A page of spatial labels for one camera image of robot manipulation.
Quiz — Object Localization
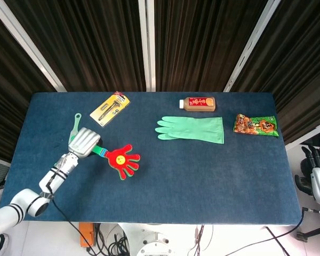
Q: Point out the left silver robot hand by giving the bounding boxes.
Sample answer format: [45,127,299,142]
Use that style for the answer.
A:
[68,127,103,159]

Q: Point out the red hand clapper toy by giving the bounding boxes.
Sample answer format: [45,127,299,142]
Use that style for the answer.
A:
[92,144,141,181]

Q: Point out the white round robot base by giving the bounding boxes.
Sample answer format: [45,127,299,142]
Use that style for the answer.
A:
[135,223,174,256]

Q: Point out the light green foot file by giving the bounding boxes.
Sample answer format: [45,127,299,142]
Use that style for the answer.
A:
[68,113,83,145]

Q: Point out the yellow carded razor pack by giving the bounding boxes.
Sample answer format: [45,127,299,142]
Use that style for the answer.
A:
[89,91,132,127]

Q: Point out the black plug connector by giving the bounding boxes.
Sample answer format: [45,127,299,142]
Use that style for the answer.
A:
[295,228,320,242]

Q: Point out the orange green snack bag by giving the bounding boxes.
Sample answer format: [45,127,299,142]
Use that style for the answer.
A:
[233,113,279,138]

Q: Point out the orange box under table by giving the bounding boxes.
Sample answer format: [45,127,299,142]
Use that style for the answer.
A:
[78,221,97,249]

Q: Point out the dark brown pleated curtain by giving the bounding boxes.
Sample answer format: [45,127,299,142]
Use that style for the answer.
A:
[0,0,320,163]

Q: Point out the green rubber glove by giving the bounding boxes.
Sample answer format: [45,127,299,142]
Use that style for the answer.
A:
[155,116,225,145]

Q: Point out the brown drink bottle red label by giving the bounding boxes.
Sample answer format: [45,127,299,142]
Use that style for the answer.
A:
[179,97,217,113]

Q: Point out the black cable with plug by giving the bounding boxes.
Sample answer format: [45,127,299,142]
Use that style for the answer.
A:
[223,207,320,256]

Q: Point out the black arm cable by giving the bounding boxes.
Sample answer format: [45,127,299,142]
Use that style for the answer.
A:
[46,170,98,256]

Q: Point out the black cable bundle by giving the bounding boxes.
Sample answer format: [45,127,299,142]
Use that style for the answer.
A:
[94,223,131,256]

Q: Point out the white aluminium frame post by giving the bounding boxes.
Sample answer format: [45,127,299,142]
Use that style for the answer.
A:
[138,0,157,93]
[223,0,282,93]
[0,0,67,93]

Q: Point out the thin red wires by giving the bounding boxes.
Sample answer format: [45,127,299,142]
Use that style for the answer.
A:
[193,225,207,256]

